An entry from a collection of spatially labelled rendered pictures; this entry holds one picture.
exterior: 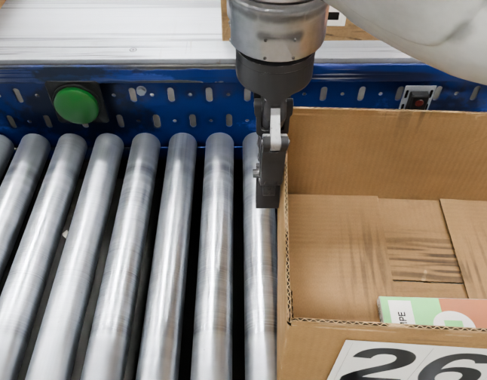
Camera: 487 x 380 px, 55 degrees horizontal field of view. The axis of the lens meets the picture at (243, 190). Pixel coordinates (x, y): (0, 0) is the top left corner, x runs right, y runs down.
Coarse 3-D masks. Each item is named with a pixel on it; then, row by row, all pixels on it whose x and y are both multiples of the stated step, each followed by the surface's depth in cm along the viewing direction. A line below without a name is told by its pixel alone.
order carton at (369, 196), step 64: (320, 128) 61; (384, 128) 61; (448, 128) 60; (320, 192) 70; (384, 192) 70; (448, 192) 69; (320, 256) 63; (384, 256) 63; (448, 256) 64; (320, 320) 40
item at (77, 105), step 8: (64, 88) 74; (72, 88) 74; (56, 96) 74; (64, 96) 74; (72, 96) 74; (80, 96) 74; (88, 96) 74; (56, 104) 75; (64, 104) 75; (72, 104) 75; (80, 104) 75; (88, 104) 75; (96, 104) 76; (64, 112) 76; (72, 112) 76; (80, 112) 76; (88, 112) 76; (96, 112) 77; (72, 120) 78; (80, 120) 78; (88, 120) 78
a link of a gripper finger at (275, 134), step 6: (276, 114) 45; (276, 120) 45; (270, 126) 46; (276, 126) 45; (270, 132) 46; (276, 132) 45; (276, 138) 45; (276, 144) 45; (270, 150) 46; (276, 150) 46
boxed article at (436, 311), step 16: (384, 304) 57; (400, 304) 57; (416, 304) 57; (432, 304) 57; (448, 304) 57; (464, 304) 57; (480, 304) 57; (384, 320) 56; (400, 320) 56; (416, 320) 56; (432, 320) 56; (448, 320) 56; (464, 320) 56; (480, 320) 56
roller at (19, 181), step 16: (32, 144) 79; (48, 144) 82; (16, 160) 77; (32, 160) 78; (16, 176) 74; (32, 176) 76; (0, 192) 72; (16, 192) 72; (32, 192) 76; (0, 208) 70; (16, 208) 71; (0, 224) 68; (16, 224) 70; (0, 240) 67; (16, 240) 71; (0, 256) 66; (0, 272) 65
